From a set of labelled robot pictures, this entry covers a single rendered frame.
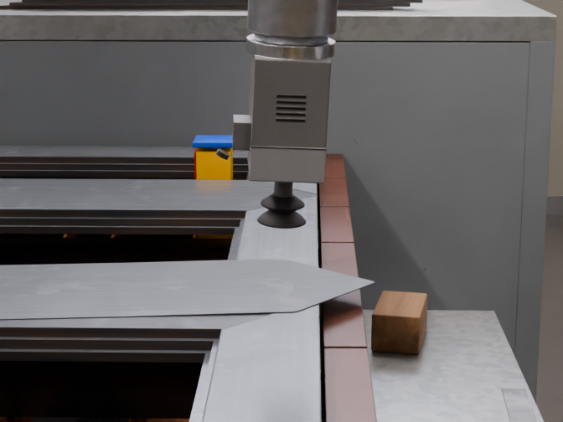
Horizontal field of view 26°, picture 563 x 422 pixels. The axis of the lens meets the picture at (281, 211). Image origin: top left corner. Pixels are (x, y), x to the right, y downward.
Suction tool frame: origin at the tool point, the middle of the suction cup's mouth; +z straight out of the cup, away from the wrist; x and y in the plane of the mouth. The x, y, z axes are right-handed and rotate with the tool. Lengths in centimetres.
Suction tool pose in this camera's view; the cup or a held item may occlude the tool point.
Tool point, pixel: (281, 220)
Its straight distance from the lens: 107.6
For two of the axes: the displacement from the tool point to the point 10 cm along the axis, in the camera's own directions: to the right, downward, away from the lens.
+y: 0.5, 3.0, -9.5
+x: 10.0, 0.3, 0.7
